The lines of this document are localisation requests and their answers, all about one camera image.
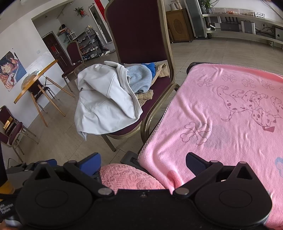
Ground woven tray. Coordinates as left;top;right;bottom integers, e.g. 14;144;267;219
21;74;37;89

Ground metal shoe rack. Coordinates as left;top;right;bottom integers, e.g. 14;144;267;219
76;29;104;62

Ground blue cloth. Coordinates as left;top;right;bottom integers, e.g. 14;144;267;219
141;62;156;79

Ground dark red door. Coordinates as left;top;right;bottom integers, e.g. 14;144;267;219
42;31;71;72

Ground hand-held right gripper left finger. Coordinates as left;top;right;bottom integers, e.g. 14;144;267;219
23;153;115;198

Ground wooden table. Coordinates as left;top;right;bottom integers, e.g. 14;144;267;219
14;59;60;104

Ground hanging plant red pot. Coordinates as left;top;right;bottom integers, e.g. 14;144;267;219
74;7;88;17

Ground grey tower speaker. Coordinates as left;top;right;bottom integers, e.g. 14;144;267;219
185;0;207;38

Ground white jacket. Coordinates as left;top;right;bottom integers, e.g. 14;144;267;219
75;61;144;141

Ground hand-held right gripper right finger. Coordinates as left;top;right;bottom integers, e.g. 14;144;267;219
172;152;266;198

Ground wall poster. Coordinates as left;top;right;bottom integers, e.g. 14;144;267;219
0;51;27;92

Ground khaki pants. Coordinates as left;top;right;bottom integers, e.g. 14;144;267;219
134;63;170;107

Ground pink printed blanket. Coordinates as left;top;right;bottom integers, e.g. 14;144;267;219
137;62;283;230

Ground large maroon banquet chair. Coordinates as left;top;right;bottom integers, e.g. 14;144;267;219
74;0;180;152

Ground green potted plant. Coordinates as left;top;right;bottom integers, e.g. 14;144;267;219
200;0;218;14

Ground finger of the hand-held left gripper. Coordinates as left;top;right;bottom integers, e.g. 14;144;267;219
22;159;58;175

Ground pink fluffy clothing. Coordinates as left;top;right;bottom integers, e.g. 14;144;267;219
99;163;166;195

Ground black receiver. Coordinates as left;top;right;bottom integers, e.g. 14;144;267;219
220;22;241;32

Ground light blue waffle sweater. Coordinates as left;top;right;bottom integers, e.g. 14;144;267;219
124;65;153;94

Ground grey TV bench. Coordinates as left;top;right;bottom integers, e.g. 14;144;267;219
202;12;283;48

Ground brown wooden cabinet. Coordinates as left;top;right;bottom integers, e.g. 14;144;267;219
166;8;194;43

